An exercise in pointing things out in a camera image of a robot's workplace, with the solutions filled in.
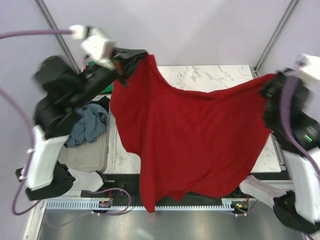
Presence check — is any dark red t shirt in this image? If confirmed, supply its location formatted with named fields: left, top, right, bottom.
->
left=110, top=54, right=273, bottom=213

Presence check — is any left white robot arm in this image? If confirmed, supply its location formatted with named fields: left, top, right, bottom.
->
left=15, top=47, right=147, bottom=201

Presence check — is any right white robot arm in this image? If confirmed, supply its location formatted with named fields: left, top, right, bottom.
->
left=229, top=71, right=320, bottom=236

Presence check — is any folded green t shirt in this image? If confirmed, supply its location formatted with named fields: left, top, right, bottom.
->
left=89, top=61, right=117, bottom=94

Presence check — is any black t shirt in bin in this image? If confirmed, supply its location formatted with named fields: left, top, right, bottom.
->
left=96, top=96, right=110, bottom=112

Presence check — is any grey blue t shirt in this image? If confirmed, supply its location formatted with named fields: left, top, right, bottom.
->
left=64, top=103, right=109, bottom=148

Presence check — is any grey plastic bin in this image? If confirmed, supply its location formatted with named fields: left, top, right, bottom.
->
left=58, top=95, right=110, bottom=172

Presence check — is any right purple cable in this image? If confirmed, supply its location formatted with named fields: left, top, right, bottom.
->
left=229, top=74, right=320, bottom=240

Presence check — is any purple cable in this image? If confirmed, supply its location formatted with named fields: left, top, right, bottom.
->
left=0, top=28, right=133, bottom=228
left=229, top=74, right=320, bottom=240

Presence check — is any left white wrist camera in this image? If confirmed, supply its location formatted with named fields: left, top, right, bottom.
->
left=68, top=24, right=116, bottom=70

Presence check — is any right aluminium frame post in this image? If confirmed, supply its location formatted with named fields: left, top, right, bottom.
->
left=250, top=0, right=300, bottom=76

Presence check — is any aluminium frame post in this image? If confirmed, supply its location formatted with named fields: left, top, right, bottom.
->
left=250, top=0, right=300, bottom=76
left=34, top=0, right=81, bottom=73

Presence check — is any aluminium rail front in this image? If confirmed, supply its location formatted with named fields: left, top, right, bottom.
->
left=250, top=170, right=291, bottom=183

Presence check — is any left aluminium frame post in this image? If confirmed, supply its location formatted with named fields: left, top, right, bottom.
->
left=34, top=0, right=81, bottom=73

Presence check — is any white slotted cable duct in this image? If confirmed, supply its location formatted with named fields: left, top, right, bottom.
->
left=45, top=199, right=234, bottom=212

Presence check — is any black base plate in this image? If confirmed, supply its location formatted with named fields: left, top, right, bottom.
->
left=81, top=173, right=253, bottom=207

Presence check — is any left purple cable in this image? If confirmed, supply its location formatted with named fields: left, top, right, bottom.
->
left=0, top=28, right=133, bottom=228

